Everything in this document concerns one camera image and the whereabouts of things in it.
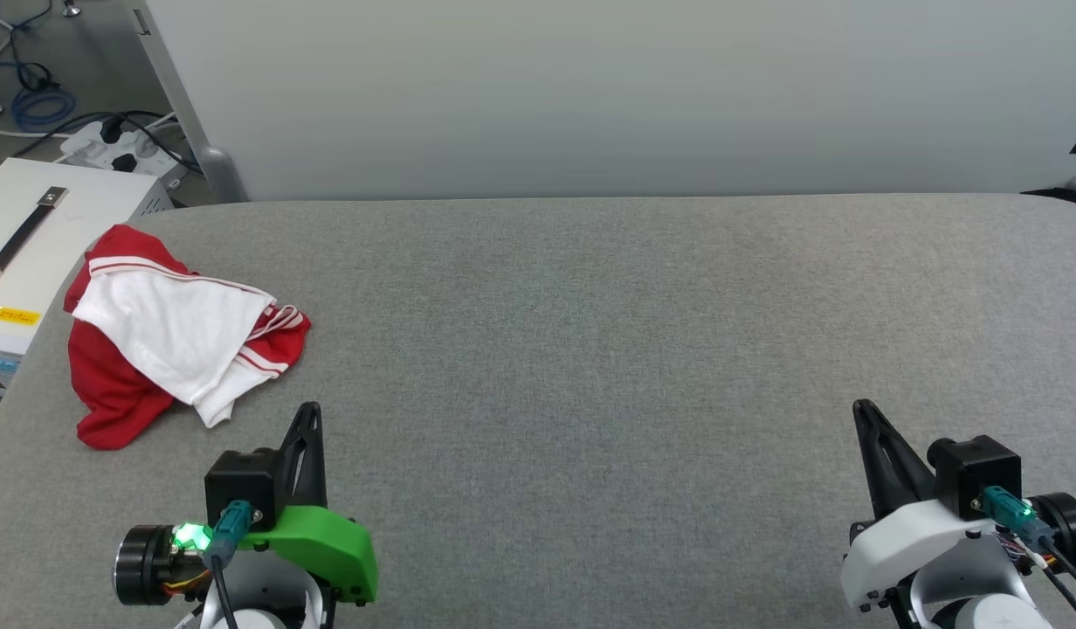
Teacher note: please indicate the white equipment box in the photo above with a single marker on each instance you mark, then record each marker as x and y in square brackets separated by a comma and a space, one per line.
[93, 201]

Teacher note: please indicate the red and white basketball jersey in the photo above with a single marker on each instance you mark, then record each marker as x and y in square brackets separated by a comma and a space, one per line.
[119, 393]

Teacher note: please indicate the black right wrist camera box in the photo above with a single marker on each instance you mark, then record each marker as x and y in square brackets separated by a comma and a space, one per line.
[975, 467]

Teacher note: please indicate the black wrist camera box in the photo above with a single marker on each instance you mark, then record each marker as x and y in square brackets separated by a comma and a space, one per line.
[975, 467]
[241, 480]

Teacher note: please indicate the grey and white left robot arm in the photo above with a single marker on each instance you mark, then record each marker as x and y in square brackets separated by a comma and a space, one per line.
[141, 568]

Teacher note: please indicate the grey metal frame leg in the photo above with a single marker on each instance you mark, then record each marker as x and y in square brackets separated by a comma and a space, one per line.
[217, 170]

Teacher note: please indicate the white power strip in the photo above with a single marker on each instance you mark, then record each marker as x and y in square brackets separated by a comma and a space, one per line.
[93, 148]

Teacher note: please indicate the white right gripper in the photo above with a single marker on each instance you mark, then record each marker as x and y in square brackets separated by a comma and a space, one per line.
[905, 546]

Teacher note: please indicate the yellow warning label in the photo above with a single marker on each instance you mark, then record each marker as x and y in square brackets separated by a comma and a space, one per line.
[17, 315]

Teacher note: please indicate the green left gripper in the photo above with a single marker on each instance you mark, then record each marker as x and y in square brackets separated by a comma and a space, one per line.
[328, 542]

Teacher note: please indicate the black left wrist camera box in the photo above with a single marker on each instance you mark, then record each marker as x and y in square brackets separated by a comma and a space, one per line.
[241, 480]

